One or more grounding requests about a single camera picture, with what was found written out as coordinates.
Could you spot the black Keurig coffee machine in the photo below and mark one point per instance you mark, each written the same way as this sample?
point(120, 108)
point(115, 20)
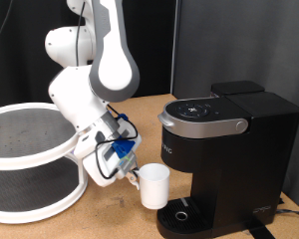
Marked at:
point(249, 166)

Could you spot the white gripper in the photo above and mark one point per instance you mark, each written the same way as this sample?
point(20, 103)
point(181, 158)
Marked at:
point(99, 166)

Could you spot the white two-tier turntable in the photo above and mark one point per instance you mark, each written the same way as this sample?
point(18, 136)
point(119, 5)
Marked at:
point(30, 142)

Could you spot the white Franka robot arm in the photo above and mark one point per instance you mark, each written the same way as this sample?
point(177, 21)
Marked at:
point(89, 96)

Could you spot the black drip tray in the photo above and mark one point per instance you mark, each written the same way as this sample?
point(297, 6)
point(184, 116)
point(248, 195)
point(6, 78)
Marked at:
point(176, 217)

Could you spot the black curtain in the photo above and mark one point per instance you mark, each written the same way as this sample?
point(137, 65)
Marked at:
point(23, 49)

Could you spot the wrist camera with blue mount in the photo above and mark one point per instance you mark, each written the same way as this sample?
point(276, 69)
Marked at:
point(123, 147)

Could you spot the grey partition panel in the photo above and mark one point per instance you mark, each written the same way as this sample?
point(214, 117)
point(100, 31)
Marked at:
point(206, 33)

